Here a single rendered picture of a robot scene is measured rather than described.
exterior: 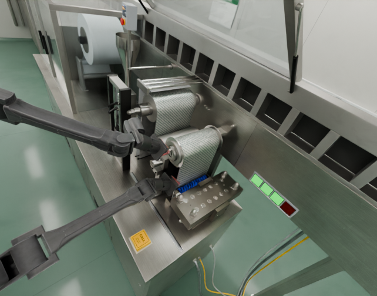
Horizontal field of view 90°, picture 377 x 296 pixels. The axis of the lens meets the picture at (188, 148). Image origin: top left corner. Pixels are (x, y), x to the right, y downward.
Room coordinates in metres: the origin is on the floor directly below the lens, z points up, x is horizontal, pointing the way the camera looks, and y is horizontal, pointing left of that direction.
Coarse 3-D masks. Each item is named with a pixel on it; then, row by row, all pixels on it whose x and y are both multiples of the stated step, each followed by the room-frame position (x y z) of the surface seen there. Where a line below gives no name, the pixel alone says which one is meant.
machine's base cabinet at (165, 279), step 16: (80, 160) 1.00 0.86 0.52; (96, 192) 0.73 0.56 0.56; (112, 224) 0.53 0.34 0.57; (224, 224) 0.60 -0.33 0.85; (112, 240) 0.57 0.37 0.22; (208, 240) 0.53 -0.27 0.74; (128, 256) 0.38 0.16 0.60; (192, 256) 0.46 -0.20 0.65; (128, 272) 0.38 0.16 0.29; (176, 272) 0.39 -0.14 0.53; (144, 288) 0.25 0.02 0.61; (160, 288) 0.32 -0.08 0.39
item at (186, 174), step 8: (200, 160) 0.70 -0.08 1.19; (208, 160) 0.76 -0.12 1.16; (184, 168) 0.63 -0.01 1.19; (192, 168) 0.67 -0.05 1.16; (200, 168) 0.72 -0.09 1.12; (208, 168) 0.78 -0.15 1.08; (184, 176) 0.64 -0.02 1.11; (192, 176) 0.69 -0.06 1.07; (200, 176) 0.74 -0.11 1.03; (184, 184) 0.66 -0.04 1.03
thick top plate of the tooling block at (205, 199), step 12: (216, 180) 0.75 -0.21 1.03; (228, 180) 0.77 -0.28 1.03; (192, 192) 0.62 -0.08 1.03; (204, 192) 0.64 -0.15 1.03; (216, 192) 0.66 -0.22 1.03; (228, 192) 0.69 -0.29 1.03; (240, 192) 0.73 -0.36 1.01; (180, 204) 0.53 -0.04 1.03; (192, 204) 0.55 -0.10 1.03; (204, 204) 0.57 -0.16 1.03; (216, 204) 0.59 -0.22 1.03; (180, 216) 0.49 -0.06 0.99; (204, 216) 0.51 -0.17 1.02
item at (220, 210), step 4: (224, 204) 0.61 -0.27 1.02; (228, 204) 0.62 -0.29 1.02; (216, 208) 0.57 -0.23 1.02; (220, 208) 0.58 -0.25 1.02; (224, 208) 0.60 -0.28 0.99; (216, 212) 0.56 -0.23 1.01; (220, 212) 0.58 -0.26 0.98; (212, 216) 0.56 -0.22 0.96; (216, 216) 0.56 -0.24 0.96; (212, 220) 0.55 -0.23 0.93
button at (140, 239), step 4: (140, 232) 0.39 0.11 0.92; (144, 232) 0.40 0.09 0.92; (132, 236) 0.36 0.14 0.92; (136, 236) 0.37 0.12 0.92; (140, 236) 0.37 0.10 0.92; (144, 236) 0.38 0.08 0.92; (132, 240) 0.35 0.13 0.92; (136, 240) 0.35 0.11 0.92; (140, 240) 0.36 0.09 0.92; (144, 240) 0.36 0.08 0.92; (148, 240) 0.37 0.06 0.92; (136, 244) 0.33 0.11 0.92; (140, 244) 0.34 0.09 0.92; (144, 244) 0.34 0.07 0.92; (148, 244) 0.35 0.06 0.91; (136, 248) 0.32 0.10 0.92; (140, 248) 0.33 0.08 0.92
